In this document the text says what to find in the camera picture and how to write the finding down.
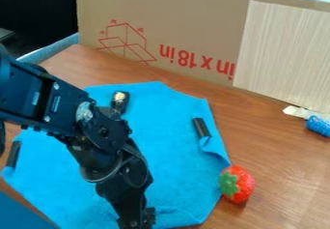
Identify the cardboard box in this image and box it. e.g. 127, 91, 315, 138
74, 0, 330, 90

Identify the blue toy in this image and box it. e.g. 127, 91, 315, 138
304, 114, 330, 139

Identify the blue cloth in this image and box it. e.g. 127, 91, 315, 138
1, 80, 234, 229

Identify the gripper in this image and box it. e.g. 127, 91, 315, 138
94, 161, 157, 229

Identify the red toy strawberry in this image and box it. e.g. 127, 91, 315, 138
216, 164, 257, 205

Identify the light wooden board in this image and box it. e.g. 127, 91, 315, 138
232, 0, 330, 115

